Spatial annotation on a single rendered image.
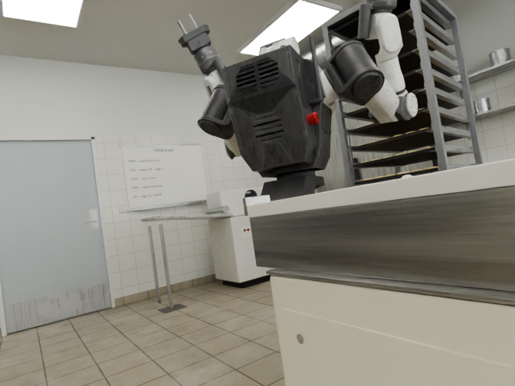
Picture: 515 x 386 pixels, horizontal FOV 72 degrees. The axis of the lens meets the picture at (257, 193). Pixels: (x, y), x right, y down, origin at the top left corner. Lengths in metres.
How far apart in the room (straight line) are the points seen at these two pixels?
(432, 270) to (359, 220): 0.05
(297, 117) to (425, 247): 0.72
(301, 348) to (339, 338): 0.05
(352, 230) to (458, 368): 0.10
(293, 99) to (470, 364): 0.77
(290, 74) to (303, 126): 0.13
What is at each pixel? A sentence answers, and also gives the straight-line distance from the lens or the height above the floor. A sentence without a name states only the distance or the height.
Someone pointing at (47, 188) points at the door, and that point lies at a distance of 4.66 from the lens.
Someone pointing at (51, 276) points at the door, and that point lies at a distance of 4.63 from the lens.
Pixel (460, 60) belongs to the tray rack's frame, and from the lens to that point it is 2.38.
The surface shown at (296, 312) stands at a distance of 0.30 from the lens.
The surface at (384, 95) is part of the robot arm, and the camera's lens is 1.13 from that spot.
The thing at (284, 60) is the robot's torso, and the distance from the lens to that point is 0.94.
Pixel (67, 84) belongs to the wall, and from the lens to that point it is 4.97.
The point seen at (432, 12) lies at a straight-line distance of 2.20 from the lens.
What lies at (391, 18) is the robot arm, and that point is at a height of 1.39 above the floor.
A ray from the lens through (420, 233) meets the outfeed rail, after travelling 0.22.
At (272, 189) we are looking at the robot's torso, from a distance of 0.96.
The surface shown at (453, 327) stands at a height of 0.82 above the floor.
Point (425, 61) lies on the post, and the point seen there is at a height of 1.42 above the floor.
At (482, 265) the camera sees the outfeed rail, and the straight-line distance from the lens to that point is 0.21.
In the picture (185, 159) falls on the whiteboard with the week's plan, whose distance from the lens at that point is 5.06.
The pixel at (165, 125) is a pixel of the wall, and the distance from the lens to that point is 5.09.
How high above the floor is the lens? 0.89
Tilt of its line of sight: 3 degrees up
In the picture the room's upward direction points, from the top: 8 degrees counter-clockwise
